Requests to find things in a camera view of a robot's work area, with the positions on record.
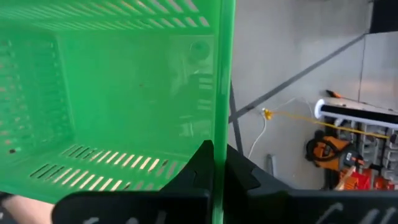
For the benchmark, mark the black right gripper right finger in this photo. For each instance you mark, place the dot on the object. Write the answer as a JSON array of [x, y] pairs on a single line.
[[295, 208]]

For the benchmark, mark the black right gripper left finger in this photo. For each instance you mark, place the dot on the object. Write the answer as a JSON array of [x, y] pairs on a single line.
[[140, 208]]

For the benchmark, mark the green plastic basket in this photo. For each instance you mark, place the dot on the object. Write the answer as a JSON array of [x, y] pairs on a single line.
[[109, 93]]

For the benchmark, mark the person's forearm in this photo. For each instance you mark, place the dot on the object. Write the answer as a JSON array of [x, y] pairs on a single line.
[[28, 211]]

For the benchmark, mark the white black shelf rack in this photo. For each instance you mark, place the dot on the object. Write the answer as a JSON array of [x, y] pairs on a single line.
[[370, 146]]

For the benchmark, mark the red plastic crate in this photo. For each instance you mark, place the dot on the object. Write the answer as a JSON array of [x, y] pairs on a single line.
[[357, 180]]

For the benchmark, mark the orange black shop vacuum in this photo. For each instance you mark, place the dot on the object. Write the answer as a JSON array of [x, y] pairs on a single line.
[[329, 149]]

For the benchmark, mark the white black cylindrical device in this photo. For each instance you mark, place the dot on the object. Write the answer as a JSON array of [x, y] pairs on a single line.
[[357, 113]]

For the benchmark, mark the black box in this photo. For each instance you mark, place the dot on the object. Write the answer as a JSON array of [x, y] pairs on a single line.
[[384, 15]]

